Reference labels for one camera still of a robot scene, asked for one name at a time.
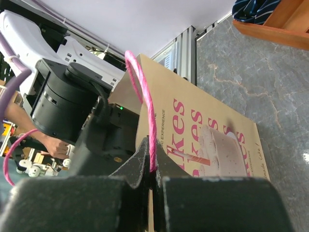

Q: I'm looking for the white robot device background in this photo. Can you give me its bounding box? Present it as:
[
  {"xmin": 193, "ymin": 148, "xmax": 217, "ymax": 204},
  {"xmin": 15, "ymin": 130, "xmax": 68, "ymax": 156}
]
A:
[{"xmin": 16, "ymin": 148, "xmax": 71, "ymax": 177}]

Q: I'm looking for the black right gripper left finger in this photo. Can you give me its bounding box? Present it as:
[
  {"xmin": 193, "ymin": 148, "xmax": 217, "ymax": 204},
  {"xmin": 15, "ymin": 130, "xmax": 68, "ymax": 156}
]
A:
[{"xmin": 109, "ymin": 136, "xmax": 150, "ymax": 189}]

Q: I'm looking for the pink and cream paper bag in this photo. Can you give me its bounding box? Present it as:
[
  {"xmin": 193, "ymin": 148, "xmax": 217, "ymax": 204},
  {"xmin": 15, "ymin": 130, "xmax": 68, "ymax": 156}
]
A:
[{"xmin": 2, "ymin": 50, "xmax": 271, "ymax": 232}]

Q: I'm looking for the bare human hand background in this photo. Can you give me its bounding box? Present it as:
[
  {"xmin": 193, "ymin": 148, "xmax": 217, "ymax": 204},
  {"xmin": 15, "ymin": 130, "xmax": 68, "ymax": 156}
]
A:
[{"xmin": 39, "ymin": 135, "xmax": 69, "ymax": 160}]

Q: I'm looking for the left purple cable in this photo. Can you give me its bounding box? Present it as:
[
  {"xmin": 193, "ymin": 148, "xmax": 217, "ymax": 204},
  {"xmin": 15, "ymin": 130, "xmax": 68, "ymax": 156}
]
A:
[{"xmin": 0, "ymin": 31, "xmax": 32, "ymax": 124}]

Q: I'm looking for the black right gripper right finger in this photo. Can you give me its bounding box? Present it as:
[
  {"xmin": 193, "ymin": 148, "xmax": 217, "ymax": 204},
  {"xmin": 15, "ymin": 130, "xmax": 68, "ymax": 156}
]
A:
[{"xmin": 154, "ymin": 140, "xmax": 190, "ymax": 191}]

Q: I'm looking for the orange compartment tray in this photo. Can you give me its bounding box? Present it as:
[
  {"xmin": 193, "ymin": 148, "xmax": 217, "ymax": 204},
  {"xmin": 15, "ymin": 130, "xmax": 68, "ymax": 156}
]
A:
[{"xmin": 233, "ymin": 0, "xmax": 309, "ymax": 50}]

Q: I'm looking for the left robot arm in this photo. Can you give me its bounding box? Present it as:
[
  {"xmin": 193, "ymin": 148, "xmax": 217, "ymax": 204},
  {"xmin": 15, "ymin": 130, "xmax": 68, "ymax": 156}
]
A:
[{"xmin": 0, "ymin": 10, "xmax": 139, "ymax": 175}]

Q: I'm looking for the blue striped rolled tie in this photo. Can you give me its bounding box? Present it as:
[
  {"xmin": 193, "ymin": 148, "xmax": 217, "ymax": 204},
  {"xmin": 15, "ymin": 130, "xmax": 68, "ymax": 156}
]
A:
[{"xmin": 232, "ymin": 0, "xmax": 281, "ymax": 25}]

